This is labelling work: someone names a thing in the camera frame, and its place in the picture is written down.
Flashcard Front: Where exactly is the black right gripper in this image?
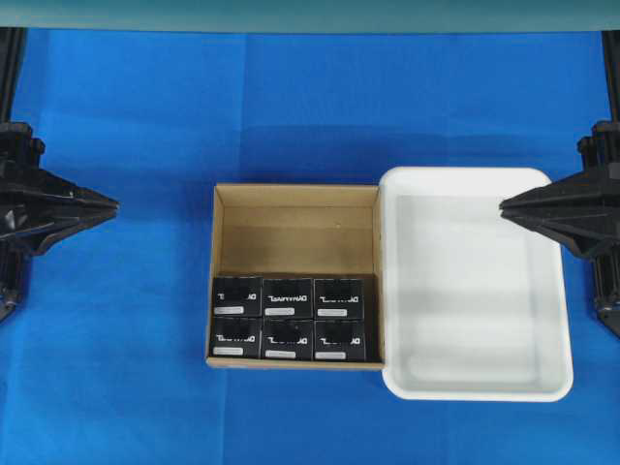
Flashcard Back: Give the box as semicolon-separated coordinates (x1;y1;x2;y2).
499;121;619;257

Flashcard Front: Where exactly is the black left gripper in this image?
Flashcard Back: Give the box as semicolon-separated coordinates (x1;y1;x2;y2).
1;122;119;256

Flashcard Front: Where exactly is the black dynamixel box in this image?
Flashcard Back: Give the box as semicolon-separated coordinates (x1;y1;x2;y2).
262;278;314;320
313;277;374;321
211;276;263;318
209;317;263;358
314;320;379;362
261;319;314;361

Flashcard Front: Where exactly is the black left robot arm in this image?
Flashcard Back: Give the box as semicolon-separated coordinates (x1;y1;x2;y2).
1;27;119;320

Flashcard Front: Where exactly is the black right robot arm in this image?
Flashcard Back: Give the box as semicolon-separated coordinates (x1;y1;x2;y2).
499;30;619;335

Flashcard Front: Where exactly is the open brown cardboard box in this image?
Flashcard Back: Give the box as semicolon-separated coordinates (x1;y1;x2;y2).
204;183;386;371

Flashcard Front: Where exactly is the white plastic tray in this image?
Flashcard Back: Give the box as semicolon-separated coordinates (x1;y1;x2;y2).
380;167;574;402

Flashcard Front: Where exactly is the blue table cloth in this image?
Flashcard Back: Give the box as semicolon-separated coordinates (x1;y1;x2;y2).
1;30;619;464

